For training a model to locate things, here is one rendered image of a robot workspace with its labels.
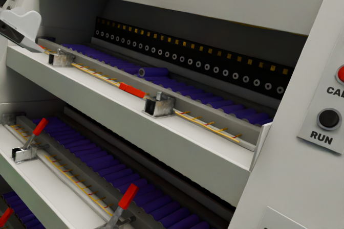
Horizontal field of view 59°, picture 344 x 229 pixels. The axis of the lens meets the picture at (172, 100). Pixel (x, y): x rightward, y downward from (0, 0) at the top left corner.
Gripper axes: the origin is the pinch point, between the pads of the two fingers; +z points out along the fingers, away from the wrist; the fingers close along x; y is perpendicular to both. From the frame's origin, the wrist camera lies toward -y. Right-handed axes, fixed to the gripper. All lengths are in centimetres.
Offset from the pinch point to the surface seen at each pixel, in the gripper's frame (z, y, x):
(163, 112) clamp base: 6.2, 0.9, -27.6
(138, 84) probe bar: 8.2, 3.4, -19.0
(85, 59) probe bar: 8.0, 3.7, -3.6
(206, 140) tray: 6.0, 0.0, -35.5
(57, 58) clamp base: 4.6, 1.2, -1.0
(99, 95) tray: 4.4, -1.3, -16.8
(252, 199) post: 4.8, -3.3, -43.7
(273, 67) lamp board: 16.8, 16.1, -33.8
